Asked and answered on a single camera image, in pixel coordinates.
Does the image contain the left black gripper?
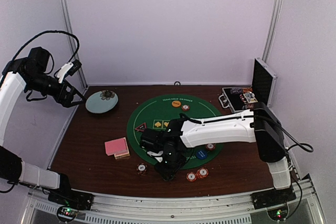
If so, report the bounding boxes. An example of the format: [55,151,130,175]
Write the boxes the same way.
[25,71,87,108]

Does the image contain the red chips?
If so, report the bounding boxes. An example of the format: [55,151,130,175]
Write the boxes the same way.
[206,144,216,151]
[186,172,197,182]
[181,104,190,111]

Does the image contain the orange chip stack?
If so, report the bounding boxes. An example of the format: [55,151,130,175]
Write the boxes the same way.
[196,167,209,179]

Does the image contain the blue small blind button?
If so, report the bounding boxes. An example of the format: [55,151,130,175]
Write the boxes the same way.
[196,150,208,160]

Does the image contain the triangular black red dealer button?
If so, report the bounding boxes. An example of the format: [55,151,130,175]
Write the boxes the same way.
[134,122,147,132]

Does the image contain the orange big blind button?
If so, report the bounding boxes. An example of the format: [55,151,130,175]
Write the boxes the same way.
[172,100,181,108]

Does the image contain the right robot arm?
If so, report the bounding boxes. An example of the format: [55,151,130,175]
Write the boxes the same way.
[139,102,291,204]

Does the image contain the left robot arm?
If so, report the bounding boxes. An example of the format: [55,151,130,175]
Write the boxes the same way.
[1,47,86,205]

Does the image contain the light blue flower plate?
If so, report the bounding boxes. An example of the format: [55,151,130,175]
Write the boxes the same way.
[85,90,119,114]

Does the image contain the black white chip stack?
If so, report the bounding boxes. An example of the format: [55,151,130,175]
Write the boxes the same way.
[136,163,147,176]

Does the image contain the playing card box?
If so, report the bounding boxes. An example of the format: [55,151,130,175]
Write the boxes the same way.
[114,151,130,159]

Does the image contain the red playing card deck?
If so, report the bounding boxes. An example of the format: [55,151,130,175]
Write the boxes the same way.
[104,137,128,156]

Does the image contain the round green poker mat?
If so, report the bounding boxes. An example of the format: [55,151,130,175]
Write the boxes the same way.
[127,94,222,165]

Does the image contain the aluminium poker chip case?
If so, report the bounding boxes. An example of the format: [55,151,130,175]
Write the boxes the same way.
[218,58,277,113]

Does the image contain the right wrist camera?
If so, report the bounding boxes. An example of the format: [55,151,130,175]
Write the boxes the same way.
[146,151,164,163]

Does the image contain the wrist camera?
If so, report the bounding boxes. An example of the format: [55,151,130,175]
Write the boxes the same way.
[56,59,82,83]
[146,151,164,163]

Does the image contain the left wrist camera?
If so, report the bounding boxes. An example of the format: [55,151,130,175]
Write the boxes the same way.
[56,59,82,83]

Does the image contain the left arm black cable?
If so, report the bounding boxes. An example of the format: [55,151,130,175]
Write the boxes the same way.
[12,30,80,65]

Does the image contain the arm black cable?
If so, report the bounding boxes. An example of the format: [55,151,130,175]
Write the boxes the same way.
[12,30,80,65]
[178,110,314,153]

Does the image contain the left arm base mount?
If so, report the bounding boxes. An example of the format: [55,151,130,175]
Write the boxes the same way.
[48,190,94,210]

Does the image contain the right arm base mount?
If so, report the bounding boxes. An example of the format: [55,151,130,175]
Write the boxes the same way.
[251,188,296,209]

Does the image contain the left aluminium frame post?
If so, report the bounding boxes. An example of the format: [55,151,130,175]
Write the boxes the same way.
[54,0,88,92]

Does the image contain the aluminium frame post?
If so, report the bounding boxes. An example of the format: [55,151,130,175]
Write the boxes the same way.
[262,0,283,63]
[54,0,88,92]

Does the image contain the aluminium front rail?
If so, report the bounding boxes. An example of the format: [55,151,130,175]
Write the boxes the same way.
[19,179,327,223]

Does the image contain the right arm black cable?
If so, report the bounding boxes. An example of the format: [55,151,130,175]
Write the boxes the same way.
[178,110,314,153]

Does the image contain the right aluminium frame post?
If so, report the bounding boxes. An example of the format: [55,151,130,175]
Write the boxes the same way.
[262,0,283,63]

